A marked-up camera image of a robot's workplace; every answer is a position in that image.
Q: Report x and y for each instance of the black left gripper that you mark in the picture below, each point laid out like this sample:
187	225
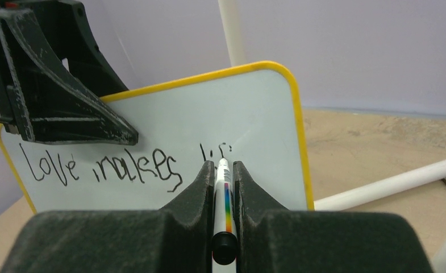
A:
53	76

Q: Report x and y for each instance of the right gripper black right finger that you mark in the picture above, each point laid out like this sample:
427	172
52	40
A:
273	238

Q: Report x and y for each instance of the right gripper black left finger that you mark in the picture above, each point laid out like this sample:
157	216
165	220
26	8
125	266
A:
174	238

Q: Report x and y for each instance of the black-capped whiteboard marker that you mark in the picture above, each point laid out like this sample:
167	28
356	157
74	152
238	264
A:
224	241

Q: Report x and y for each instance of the yellow-framed whiteboard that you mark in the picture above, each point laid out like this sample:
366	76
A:
250	113

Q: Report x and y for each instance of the white PVC pipe frame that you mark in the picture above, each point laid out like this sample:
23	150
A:
372	78

